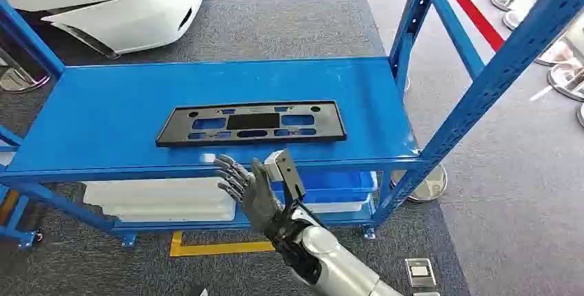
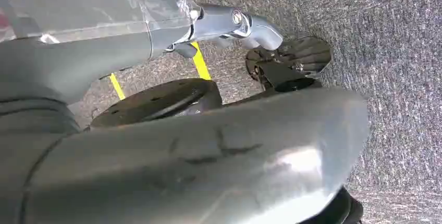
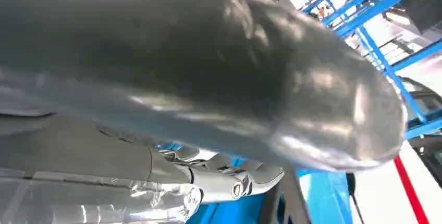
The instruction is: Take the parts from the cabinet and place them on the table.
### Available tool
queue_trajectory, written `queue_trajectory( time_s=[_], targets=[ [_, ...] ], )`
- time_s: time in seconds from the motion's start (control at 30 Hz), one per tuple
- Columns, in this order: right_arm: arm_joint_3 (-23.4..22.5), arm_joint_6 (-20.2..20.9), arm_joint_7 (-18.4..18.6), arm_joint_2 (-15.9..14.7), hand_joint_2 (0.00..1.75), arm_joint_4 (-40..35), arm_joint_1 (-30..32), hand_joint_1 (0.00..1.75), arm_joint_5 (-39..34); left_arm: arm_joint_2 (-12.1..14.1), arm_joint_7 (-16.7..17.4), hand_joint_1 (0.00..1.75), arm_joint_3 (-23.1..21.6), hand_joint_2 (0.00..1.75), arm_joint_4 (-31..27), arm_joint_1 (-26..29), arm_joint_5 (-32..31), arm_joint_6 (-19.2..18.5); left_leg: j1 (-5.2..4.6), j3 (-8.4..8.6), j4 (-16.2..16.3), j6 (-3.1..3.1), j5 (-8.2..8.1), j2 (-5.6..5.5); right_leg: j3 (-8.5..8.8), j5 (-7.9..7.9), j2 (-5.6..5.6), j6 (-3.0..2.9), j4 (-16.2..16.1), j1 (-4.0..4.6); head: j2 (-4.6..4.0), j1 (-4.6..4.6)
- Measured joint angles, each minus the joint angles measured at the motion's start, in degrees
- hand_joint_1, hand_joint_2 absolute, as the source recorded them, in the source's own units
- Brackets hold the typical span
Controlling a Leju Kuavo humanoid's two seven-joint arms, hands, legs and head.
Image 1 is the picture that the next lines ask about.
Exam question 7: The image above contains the steel floor socket box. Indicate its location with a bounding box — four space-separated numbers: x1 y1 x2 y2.
405 257 438 290

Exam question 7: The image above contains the white plastic panel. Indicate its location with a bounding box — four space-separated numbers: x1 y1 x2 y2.
82 177 238 224

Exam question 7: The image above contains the blue metal shelf rack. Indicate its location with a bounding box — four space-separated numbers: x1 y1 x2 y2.
0 0 584 249

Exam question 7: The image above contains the black plastic plate with cutouts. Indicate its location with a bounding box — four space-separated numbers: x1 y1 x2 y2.
155 100 348 149

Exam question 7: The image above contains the blue plastic bin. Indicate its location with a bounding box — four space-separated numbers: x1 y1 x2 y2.
269 171 379 205

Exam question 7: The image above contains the white plastic tray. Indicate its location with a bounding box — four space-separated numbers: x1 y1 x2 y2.
303 194 377 215

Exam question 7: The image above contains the white car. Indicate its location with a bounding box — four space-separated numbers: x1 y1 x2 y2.
0 0 213 61

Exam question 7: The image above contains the yellow floor tape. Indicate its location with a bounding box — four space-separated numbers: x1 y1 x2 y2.
169 231 276 258

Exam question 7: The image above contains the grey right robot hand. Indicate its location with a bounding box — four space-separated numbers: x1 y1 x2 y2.
213 154 286 235

